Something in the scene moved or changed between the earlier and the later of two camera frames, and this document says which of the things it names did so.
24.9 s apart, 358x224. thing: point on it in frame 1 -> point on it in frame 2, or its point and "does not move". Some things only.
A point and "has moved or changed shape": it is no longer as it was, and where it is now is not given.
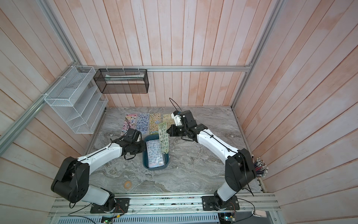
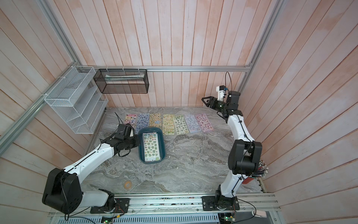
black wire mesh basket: (122, 80) does not move
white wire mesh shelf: (79, 98) does not move
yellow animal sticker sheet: (154, 119) does not move
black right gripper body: (180, 131) -> (220, 107)
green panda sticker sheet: (168, 120) does not move
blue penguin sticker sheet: (142, 122) does not move
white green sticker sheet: (164, 137) has moved or changed shape
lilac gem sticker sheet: (155, 158) has moved or changed shape
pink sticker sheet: (130, 122) does not move
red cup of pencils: (261, 168) does not move
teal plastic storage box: (165, 156) -> (151, 146)
